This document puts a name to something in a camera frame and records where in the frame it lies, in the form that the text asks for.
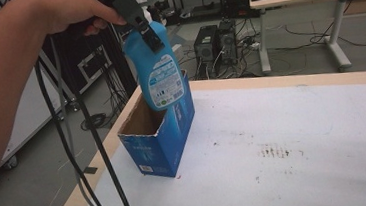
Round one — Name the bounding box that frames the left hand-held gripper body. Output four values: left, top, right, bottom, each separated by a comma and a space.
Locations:
96, 0, 149, 37

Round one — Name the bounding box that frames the blue detergent bottle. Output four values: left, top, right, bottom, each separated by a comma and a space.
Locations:
119, 2, 191, 115

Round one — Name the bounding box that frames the blue cardboard box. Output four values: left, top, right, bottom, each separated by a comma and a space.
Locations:
111, 69, 202, 184

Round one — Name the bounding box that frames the person's left hand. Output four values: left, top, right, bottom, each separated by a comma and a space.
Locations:
39, 0, 129, 42

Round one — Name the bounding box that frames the black shelf rack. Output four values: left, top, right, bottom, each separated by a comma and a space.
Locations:
169, 0, 229, 26

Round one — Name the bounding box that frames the black equipment case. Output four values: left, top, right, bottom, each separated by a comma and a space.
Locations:
75, 44, 115, 94

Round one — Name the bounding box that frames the white cabinet on wheels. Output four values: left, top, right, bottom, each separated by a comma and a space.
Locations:
0, 47, 79, 171

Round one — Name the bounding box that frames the black tape piece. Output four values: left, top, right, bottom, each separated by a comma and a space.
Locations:
82, 165, 100, 176

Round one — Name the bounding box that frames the white foam mat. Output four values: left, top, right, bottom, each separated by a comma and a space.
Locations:
68, 75, 366, 206

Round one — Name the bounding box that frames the coiled black cable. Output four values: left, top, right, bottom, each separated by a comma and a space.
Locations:
79, 112, 108, 132

